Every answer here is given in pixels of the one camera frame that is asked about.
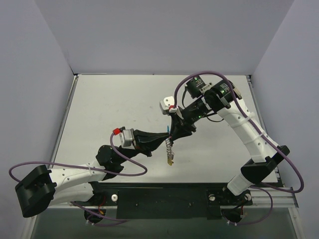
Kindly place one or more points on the yellow key tag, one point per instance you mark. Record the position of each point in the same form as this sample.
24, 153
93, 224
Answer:
170, 162

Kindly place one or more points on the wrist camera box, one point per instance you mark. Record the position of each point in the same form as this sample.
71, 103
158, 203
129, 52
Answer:
126, 137
167, 106

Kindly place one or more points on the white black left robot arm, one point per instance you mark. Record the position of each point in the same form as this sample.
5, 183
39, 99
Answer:
54, 183

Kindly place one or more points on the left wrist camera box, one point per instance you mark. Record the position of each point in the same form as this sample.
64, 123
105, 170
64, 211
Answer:
126, 137

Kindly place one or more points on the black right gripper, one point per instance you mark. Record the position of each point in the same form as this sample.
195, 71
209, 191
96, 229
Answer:
181, 125

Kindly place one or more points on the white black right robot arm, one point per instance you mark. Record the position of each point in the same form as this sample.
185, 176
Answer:
225, 100

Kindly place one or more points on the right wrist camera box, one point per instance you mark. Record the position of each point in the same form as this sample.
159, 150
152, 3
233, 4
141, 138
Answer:
167, 106

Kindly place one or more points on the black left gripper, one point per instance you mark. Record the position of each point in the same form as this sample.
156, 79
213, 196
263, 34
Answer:
137, 140

